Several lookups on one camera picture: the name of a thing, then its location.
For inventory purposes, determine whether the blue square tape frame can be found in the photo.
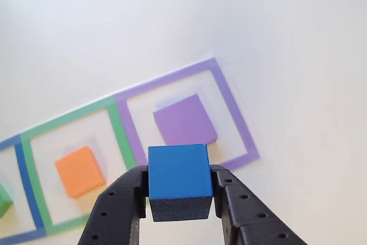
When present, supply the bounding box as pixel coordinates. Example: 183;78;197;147
0;135;46;245

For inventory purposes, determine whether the small blue cube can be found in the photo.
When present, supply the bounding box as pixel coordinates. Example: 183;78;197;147
147;143;213;223

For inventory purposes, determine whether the green square tape frame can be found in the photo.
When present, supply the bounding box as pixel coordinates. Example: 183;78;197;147
19;95;150;236

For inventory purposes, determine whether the medium green cube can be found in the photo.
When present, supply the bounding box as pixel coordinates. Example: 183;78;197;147
0;181;14;219

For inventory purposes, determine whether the large orange cube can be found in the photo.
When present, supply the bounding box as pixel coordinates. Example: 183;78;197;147
54;145;107;199

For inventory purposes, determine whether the large purple cube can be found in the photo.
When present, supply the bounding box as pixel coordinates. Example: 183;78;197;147
152;93;218;146

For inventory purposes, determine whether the purple square tape frame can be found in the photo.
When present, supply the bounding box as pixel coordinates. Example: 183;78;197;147
114;57;261;171

